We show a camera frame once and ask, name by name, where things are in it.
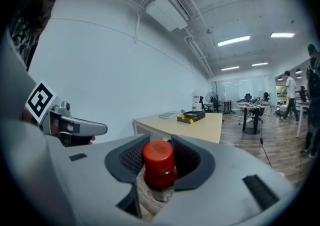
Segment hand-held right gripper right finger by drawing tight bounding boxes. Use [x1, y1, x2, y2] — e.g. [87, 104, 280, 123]
[154, 134, 296, 226]

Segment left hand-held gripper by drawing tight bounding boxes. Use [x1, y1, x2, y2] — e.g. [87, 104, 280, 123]
[24, 79, 108, 137]

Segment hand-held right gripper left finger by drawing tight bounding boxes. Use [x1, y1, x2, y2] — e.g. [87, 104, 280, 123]
[61, 133, 151, 226]

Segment small red-capped bottle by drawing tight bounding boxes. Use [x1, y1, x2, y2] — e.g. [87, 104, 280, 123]
[142, 140, 179, 203]

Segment black and yellow box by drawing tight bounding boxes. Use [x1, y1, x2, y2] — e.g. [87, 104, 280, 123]
[176, 110, 206, 125]

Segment person's left hand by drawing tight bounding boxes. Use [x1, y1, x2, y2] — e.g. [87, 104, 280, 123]
[49, 116, 97, 147]

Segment grey notebook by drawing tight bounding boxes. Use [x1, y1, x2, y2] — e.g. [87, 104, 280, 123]
[159, 111, 178, 120]

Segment round white office table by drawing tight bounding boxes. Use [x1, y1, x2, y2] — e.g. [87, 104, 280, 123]
[236, 98, 271, 135]

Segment black office chair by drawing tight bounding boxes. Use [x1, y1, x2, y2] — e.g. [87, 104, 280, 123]
[198, 95, 210, 113]

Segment black standing fan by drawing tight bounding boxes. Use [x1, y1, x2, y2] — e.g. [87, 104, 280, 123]
[205, 91, 218, 113]

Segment white standing sign board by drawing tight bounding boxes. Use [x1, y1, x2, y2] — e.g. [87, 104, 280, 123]
[191, 90, 204, 111]

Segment person's dark patterned shirt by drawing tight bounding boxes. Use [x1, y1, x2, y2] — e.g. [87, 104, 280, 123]
[6, 0, 69, 71]

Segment white ceiling pipes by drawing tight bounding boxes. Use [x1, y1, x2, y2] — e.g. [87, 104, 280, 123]
[183, 31, 215, 80]

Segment white ceiling air conditioner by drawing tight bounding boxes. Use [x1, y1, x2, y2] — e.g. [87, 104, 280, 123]
[145, 0, 194, 33]

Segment black hanging cable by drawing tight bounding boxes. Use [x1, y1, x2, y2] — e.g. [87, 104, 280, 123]
[258, 109, 274, 169]

